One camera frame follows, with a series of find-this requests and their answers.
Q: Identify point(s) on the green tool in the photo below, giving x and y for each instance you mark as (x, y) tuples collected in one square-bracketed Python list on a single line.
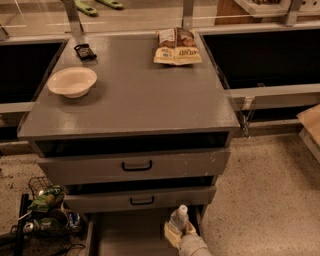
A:
[(112, 4), (86, 9)]

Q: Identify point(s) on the clear plastic water bottle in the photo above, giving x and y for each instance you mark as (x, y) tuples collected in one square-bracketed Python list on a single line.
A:
[(179, 218)]

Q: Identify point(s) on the green chip bag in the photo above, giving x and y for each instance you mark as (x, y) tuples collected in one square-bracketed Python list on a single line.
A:
[(51, 198)]

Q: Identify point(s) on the small black snack packet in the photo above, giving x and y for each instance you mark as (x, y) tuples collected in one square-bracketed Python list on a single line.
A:
[(84, 52)]

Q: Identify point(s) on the black wire basket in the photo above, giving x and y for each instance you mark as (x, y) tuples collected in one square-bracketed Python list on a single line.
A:
[(38, 184)]

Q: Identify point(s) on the green tool left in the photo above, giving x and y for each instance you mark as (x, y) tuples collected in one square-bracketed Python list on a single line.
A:
[(86, 9)]

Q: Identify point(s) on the grey open bottom drawer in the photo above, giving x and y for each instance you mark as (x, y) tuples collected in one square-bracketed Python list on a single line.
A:
[(132, 233)]

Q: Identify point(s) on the grey drawer cabinet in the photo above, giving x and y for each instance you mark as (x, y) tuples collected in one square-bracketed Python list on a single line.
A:
[(135, 106)]

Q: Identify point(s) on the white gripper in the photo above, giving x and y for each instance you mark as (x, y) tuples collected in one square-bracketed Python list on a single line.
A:
[(188, 242)]

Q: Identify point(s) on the white ceramic bowl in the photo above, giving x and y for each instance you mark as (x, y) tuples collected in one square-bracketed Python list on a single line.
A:
[(72, 82)]

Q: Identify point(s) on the grey middle drawer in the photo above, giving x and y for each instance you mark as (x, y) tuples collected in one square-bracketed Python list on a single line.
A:
[(143, 199)]

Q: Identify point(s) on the grey top drawer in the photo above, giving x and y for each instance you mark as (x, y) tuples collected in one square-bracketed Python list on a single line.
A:
[(75, 170)]

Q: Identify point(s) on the green tool right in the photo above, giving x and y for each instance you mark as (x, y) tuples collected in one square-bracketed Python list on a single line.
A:
[(112, 4)]

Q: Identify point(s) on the brown and yellow snack bag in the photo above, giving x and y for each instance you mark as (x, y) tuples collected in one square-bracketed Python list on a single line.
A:
[(177, 46)]

